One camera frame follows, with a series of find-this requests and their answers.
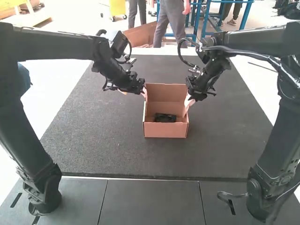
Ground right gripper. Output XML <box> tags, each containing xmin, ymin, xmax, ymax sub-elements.
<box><xmin>186</xmin><ymin>70</ymin><xmax>218</xmax><ymax>110</ymax></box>

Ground brown board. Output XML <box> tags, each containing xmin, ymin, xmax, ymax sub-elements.
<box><xmin>121</xmin><ymin>21</ymin><xmax>158</xmax><ymax>49</ymax></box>

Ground black square fan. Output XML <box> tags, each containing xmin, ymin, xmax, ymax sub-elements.
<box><xmin>153</xmin><ymin>112</ymin><xmax>178</xmax><ymax>123</ymax></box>

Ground dark base panel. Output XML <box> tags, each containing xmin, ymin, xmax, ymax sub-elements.
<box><xmin>3</xmin><ymin>177</ymin><xmax>109</xmax><ymax>225</ymax></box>
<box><xmin>98</xmin><ymin>179</ymin><xmax>207</xmax><ymax>225</ymax></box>
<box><xmin>198</xmin><ymin>180</ymin><xmax>300</xmax><ymax>225</ymax></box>

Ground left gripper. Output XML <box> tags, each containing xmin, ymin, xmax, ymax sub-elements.
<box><xmin>116</xmin><ymin>71</ymin><xmax>148</xmax><ymax>99</ymax></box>

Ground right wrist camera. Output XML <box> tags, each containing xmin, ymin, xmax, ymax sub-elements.
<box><xmin>188</xmin><ymin>66</ymin><xmax>201</xmax><ymax>80</ymax></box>

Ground yellow wheeled cart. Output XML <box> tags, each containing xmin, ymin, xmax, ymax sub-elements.
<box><xmin>109</xmin><ymin>0</ymin><xmax>128</xmax><ymax>22</ymax></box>

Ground black mat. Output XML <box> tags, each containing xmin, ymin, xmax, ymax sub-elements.
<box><xmin>39</xmin><ymin>54</ymin><xmax>274</xmax><ymax>180</ymax></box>

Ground cardboard box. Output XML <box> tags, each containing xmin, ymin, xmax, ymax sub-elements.
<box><xmin>142</xmin><ymin>82</ymin><xmax>191</xmax><ymax>139</ymax></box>

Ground person's legs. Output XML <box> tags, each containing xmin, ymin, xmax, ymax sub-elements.
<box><xmin>221</xmin><ymin>0</ymin><xmax>242</xmax><ymax>26</ymax></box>
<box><xmin>153</xmin><ymin>0</ymin><xmax>191</xmax><ymax>49</ymax></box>
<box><xmin>127</xmin><ymin>0</ymin><xmax>147</xmax><ymax>29</ymax></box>

